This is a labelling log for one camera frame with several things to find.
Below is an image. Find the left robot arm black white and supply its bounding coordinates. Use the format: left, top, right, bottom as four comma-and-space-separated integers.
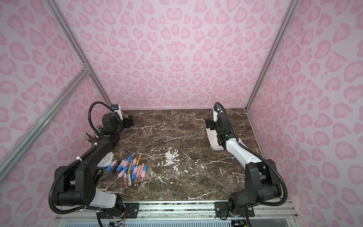
48, 113, 134, 214

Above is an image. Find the pink lip gloss tube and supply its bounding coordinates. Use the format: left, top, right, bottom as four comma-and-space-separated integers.
137, 164, 145, 180

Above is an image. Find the bundle of coloured pencils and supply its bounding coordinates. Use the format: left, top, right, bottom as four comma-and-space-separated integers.
85, 125, 103, 143

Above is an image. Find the white storage box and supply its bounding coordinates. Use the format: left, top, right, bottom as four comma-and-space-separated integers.
206, 128, 224, 151

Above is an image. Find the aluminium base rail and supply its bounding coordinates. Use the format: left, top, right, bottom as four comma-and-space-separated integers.
53, 200, 301, 227

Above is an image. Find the silver lipstick tube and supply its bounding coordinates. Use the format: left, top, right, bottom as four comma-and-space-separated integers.
126, 173, 132, 186

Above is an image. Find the thin gold lipstick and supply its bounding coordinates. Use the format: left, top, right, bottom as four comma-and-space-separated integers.
127, 162, 132, 174

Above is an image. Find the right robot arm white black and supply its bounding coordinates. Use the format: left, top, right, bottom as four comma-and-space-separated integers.
205, 107, 288, 217

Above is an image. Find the gold glitter lipstick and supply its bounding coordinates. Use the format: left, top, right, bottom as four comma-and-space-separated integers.
136, 154, 142, 166

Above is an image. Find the pink blue square lipstick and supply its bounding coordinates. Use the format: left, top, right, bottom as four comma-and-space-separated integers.
141, 166, 147, 179

